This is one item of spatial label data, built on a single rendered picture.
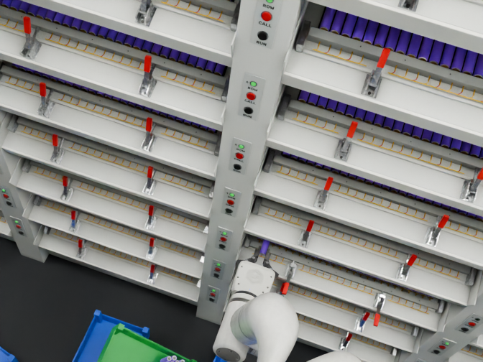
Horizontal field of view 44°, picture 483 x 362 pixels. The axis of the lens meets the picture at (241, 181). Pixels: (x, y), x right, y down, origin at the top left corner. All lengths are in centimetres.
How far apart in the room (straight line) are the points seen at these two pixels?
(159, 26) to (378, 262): 84
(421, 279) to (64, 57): 103
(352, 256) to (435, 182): 40
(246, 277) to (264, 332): 48
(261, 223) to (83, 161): 51
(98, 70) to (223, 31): 33
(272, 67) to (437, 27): 30
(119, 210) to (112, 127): 40
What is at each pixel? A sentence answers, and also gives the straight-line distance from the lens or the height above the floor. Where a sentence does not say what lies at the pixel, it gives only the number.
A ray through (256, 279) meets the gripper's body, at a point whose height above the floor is 67.
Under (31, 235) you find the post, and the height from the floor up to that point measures 21.
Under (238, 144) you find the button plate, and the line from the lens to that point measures 128.
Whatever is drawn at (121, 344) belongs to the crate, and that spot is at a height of 10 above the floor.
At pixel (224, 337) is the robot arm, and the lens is 148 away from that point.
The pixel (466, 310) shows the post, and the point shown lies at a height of 71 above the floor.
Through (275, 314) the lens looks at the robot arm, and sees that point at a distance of 112.
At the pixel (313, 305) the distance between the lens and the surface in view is 193.
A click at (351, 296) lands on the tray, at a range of 177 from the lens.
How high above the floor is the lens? 210
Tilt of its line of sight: 56 degrees down
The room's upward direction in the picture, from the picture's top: 12 degrees clockwise
